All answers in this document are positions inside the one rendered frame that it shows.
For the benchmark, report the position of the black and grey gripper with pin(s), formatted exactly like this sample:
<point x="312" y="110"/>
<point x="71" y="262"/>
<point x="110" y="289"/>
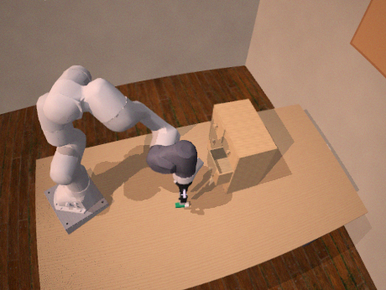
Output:
<point x="182" y="192"/>

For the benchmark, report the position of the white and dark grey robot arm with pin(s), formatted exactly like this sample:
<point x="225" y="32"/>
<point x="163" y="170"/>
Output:
<point x="74" y="93"/>

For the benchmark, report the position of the small wooden chest of drawers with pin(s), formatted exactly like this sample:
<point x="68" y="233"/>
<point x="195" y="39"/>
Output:
<point x="253" y="144"/>

